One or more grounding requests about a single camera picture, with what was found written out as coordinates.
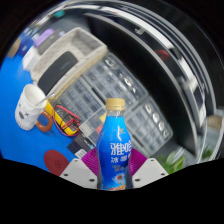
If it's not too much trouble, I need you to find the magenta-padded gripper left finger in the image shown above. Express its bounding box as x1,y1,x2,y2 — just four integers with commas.
59,147,100,189

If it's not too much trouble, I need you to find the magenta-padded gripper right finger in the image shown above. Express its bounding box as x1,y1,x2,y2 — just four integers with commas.
128,147,170,189

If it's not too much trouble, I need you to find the blue drink bottle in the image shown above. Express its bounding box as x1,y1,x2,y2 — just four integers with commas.
95,97,133,191

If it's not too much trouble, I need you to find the green potted plant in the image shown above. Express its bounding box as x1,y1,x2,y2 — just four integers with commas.
156,149,186,174

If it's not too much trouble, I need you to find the black box with white label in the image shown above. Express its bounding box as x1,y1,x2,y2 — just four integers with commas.
66,131,96,160

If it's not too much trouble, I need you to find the brown tape roll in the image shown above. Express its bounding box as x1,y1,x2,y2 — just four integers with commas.
35,110,54,133

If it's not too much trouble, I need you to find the white paper cup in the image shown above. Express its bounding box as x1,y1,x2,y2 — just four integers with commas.
14,83,48,131

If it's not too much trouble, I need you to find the thin grey stirring stick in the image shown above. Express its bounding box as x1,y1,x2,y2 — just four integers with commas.
34,92,57,106

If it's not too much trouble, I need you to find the black shelf unit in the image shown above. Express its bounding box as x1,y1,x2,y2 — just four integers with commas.
83,3,214,164

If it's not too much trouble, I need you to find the black rectangular speaker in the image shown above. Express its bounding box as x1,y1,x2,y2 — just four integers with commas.
37,50,79,96

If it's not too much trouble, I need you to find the small white box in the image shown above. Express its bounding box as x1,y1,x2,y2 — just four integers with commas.
22,44,41,71

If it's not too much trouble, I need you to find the white perforated basket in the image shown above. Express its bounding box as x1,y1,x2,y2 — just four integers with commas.
30,27,108,101

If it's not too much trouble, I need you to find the purple container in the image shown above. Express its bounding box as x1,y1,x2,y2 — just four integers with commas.
33,28,56,48

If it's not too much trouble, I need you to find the red test lead cable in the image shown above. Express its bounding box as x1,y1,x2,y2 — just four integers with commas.
53,104,81,136

